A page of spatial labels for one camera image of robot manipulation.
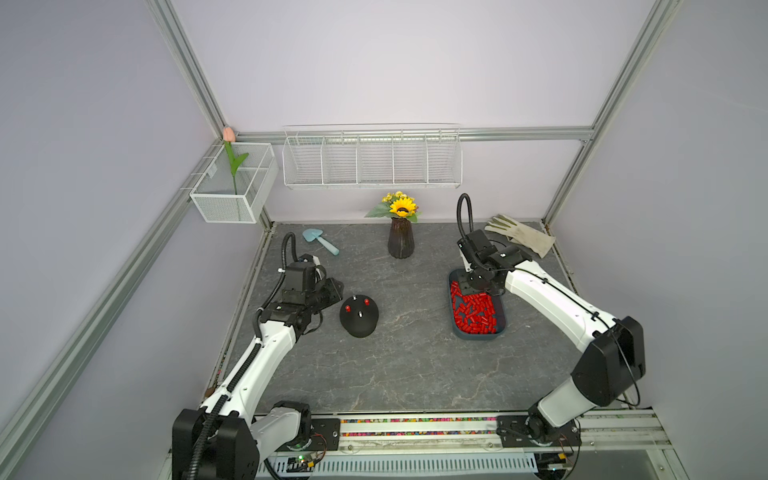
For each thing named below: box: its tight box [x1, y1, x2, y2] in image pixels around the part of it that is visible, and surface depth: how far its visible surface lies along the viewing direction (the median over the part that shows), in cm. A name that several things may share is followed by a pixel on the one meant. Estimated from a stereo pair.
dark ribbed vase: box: [388, 217, 415, 259], surface depth 110 cm
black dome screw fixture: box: [339, 294, 379, 338], surface depth 88 cm
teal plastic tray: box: [448, 269, 507, 339], surface depth 94 cm
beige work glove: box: [484, 214, 556, 258], surface depth 118 cm
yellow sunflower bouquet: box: [364, 190, 421, 223], surface depth 93 cm
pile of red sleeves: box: [450, 280, 497, 335], surface depth 96 cm
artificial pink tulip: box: [222, 126, 249, 195], surface depth 92 cm
